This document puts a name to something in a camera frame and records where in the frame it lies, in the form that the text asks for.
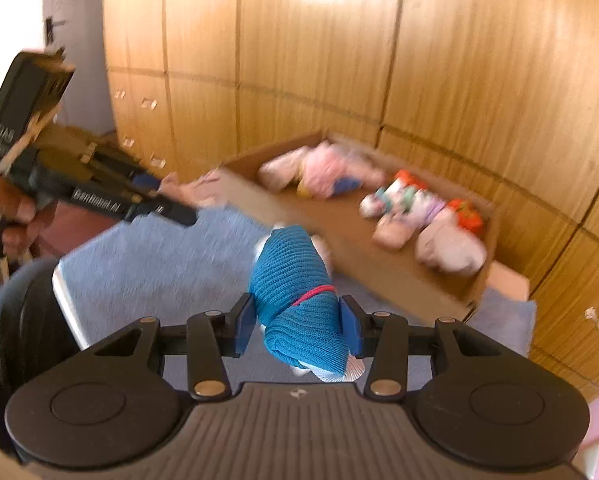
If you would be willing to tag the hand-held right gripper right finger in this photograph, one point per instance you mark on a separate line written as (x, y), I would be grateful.
(352, 325)

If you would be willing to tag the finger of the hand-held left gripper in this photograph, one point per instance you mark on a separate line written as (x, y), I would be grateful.
(142, 179)
(174, 214)

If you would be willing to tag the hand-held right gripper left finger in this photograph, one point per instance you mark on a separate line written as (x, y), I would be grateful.
(244, 325)

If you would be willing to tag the small pink sock bundle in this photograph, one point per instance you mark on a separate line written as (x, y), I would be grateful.
(194, 190)

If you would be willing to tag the blue knitted sock bundle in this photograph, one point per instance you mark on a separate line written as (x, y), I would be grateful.
(294, 280)

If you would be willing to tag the shallow cardboard box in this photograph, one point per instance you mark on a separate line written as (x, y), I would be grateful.
(339, 230)

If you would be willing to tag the pale pink ribbed sock bundle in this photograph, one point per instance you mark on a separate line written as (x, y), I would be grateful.
(449, 251)

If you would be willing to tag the white patterned teal band bundle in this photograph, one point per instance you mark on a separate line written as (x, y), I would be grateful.
(404, 202)

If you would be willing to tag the lavender blue sock bundle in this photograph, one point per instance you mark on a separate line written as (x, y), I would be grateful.
(324, 170)

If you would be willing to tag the orange green band sock bundle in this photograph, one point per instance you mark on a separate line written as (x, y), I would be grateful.
(467, 215)

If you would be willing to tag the person's left hand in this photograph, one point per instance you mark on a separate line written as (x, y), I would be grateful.
(14, 210)

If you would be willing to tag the blue towel mat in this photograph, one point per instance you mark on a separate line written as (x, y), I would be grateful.
(154, 270)

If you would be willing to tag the white door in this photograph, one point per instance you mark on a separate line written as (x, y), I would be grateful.
(9, 35)

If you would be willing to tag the wooden wardrobe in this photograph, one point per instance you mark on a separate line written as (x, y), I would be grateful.
(329, 50)

